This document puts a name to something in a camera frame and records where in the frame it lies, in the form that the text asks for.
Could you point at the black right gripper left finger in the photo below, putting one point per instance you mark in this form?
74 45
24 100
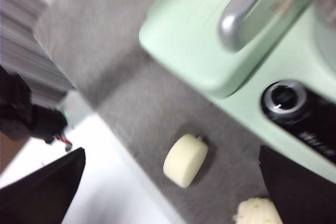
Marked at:
39 195

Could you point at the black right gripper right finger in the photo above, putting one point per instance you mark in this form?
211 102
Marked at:
302 195

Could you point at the pleated bun with green specks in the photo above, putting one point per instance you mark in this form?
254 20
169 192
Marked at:
257 212

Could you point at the plain smooth white steamed bun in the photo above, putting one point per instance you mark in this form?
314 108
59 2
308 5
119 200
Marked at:
183 161

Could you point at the black control panel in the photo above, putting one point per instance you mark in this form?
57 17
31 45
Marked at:
315 127

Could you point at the mint green breakfast machine base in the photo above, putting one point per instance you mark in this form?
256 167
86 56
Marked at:
246 119

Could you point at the small grey box green light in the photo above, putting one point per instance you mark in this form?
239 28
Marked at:
76 108

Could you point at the silver control knob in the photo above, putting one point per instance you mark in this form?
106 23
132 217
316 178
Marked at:
284 100

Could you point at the mint green griddle cover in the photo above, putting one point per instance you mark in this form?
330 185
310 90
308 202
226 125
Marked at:
189 37

